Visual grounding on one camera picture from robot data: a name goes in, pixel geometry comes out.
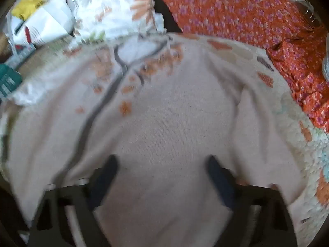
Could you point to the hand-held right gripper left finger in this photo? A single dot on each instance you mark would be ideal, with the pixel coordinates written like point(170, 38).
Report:
point(104, 182)

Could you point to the white floral pillow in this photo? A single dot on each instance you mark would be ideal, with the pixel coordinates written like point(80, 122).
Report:
point(115, 2)

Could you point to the yellow packet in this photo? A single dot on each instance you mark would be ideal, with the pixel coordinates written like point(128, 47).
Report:
point(29, 5)

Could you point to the orange floral cloth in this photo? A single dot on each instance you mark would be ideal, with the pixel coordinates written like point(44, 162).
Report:
point(231, 10)

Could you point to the heart-print quilted blanket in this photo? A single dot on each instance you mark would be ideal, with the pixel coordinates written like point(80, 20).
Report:
point(314, 146)

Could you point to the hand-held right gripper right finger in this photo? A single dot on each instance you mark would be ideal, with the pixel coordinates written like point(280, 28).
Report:
point(221, 182)

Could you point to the pale pink knit garment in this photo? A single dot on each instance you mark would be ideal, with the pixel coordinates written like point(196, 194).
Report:
point(164, 123)

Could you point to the white paper bag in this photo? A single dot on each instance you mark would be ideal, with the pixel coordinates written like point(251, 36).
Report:
point(48, 23)

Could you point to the teal box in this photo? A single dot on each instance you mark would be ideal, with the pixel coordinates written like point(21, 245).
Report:
point(7, 82)

